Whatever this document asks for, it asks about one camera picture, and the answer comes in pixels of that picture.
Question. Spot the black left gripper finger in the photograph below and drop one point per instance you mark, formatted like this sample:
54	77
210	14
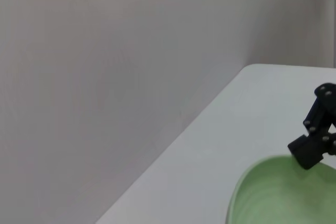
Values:
309	150

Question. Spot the light green plate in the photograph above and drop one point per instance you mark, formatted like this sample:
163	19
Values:
275	197

